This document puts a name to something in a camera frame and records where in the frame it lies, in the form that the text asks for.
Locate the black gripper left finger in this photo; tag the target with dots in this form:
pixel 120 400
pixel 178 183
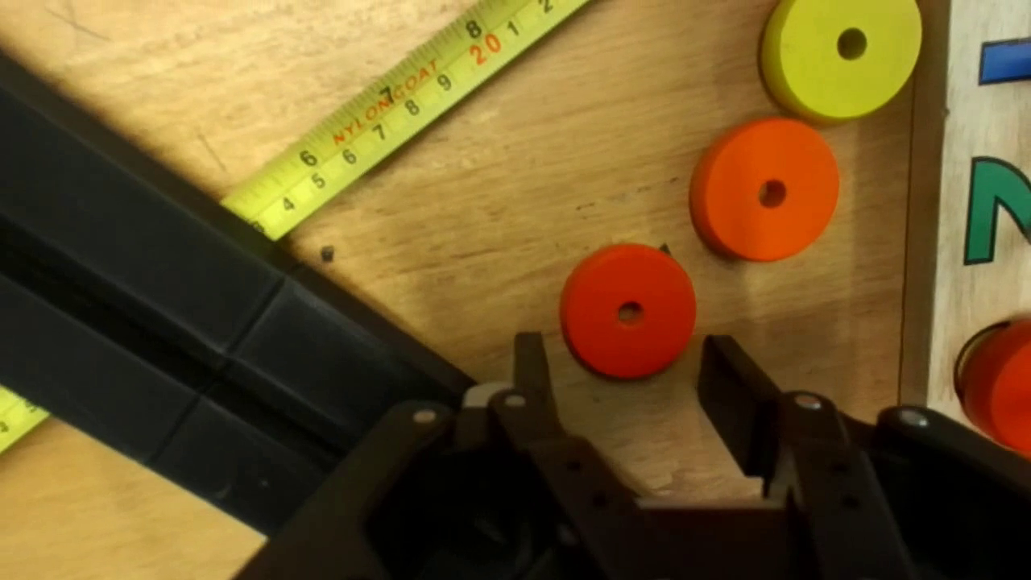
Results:
pixel 530 369

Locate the wooden ring stacker board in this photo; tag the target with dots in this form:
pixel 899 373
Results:
pixel 969 222

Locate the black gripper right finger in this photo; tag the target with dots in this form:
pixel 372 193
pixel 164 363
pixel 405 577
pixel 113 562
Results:
pixel 748 411

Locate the yellow measuring tape blade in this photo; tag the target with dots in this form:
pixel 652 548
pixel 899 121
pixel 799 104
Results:
pixel 392 110

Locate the black rail bar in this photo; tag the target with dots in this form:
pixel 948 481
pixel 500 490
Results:
pixel 170 330

